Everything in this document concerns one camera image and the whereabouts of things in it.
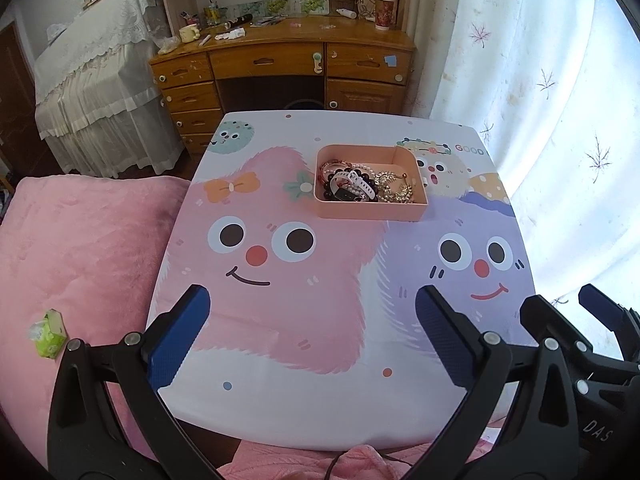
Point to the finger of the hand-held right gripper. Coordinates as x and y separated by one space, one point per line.
602 302
550 317

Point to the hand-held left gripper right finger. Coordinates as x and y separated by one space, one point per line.
445 340

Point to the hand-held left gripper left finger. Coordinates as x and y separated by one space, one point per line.
175 340

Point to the pink plastic box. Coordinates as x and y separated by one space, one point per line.
370 212

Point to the gold leaf hair clip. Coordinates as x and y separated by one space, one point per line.
395 190

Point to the smart watch with pale band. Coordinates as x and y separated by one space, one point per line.
357 180

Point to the red bangle watch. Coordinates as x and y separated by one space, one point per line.
327 167

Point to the green tissue packet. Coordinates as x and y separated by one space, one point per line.
49 335

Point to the cartoon print table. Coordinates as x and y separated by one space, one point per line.
300 320

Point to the pink blanket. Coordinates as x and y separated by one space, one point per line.
75 260

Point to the pink fluffy cloth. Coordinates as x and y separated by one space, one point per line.
280 467

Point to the white printed curtain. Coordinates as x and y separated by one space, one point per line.
550 85

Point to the white lace cover cloth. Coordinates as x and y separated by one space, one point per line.
100 85

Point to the dark wooden door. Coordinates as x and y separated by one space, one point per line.
15 110

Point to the wooden desk with drawers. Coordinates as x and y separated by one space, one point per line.
270 57

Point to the yellow mug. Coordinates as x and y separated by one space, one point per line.
189 33

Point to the white crumpled cloth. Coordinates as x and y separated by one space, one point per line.
231 34

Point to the black tube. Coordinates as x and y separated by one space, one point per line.
237 20

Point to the red and white cup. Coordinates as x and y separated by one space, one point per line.
386 12

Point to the small white bottle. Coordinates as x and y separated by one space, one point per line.
346 13

